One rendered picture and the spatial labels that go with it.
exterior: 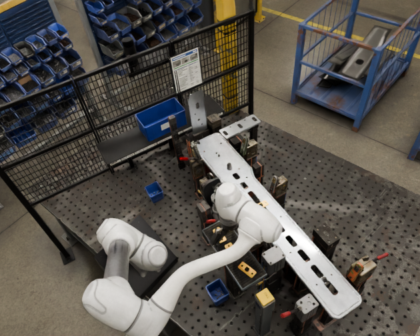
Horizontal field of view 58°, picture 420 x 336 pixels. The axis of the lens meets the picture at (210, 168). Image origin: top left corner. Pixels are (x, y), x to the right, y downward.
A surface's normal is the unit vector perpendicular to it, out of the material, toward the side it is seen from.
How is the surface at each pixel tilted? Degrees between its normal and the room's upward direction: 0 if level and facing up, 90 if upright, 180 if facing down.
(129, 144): 0
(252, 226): 32
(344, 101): 0
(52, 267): 0
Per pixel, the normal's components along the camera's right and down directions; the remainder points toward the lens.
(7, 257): -0.08, -0.64
